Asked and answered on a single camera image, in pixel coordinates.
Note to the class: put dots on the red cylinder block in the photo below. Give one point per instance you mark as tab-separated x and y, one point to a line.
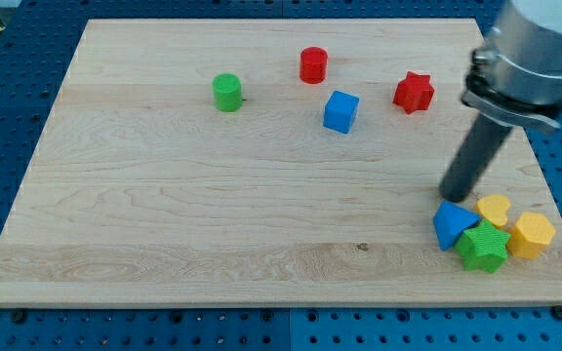
313	65

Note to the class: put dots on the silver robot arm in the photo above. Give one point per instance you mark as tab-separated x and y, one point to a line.
515	77

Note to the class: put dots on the yellow hexagon block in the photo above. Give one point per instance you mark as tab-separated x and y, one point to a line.
530	235

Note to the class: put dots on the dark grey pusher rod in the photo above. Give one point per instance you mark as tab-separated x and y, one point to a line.
479	147

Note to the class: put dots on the yellow heart block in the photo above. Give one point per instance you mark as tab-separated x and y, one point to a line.
494	208

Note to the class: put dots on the light wooden board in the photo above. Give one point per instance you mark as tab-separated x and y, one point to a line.
142	194

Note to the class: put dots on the red star block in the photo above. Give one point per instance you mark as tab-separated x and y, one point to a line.
414	92

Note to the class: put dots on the green star block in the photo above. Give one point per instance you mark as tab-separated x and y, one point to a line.
483	247

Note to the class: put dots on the blue cube block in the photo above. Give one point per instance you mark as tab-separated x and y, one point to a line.
340	112

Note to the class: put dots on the green cylinder block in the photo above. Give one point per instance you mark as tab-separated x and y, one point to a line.
227	92

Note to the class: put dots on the blue triangle block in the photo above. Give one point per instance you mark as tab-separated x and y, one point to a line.
450	221

